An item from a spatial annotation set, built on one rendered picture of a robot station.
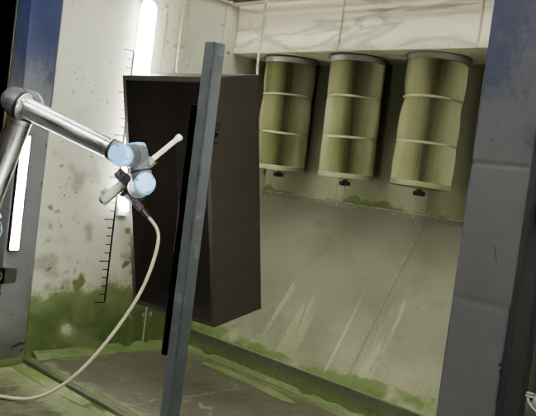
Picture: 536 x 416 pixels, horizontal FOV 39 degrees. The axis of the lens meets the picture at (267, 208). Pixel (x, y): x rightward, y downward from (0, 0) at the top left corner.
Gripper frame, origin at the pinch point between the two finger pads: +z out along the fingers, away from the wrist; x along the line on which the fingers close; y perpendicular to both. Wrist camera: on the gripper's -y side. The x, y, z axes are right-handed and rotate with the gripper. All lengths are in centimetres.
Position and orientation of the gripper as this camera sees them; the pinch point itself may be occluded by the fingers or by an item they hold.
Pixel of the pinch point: (125, 190)
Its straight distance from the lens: 355.4
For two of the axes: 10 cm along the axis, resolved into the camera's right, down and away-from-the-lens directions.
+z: -3.6, 1.0, 9.3
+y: 6.4, 7.5, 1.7
